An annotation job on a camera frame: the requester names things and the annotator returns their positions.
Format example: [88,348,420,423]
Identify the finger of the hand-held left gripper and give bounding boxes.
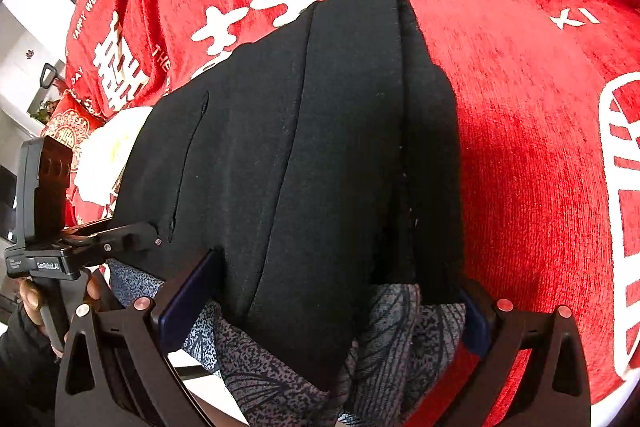
[61,221,162,257]

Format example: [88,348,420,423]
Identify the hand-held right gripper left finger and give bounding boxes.
[54,248,224,427]

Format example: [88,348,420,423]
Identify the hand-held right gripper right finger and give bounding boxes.
[439,279,592,427]

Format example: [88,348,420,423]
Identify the black pants with grey lining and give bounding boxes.
[107,0,473,427]

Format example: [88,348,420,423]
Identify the person's left forearm black sleeve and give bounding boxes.
[0,307,66,427]

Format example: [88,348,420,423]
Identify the person's left hand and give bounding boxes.
[17,273,104,356]

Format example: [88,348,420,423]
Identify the red patterned pillow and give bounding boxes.
[44,91,107,228]

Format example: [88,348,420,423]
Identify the white cloth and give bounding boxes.
[75,106,153,220]

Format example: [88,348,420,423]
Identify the red printed blanket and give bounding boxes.
[64,0,640,427]

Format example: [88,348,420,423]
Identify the black handle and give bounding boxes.
[38,62,68,92]

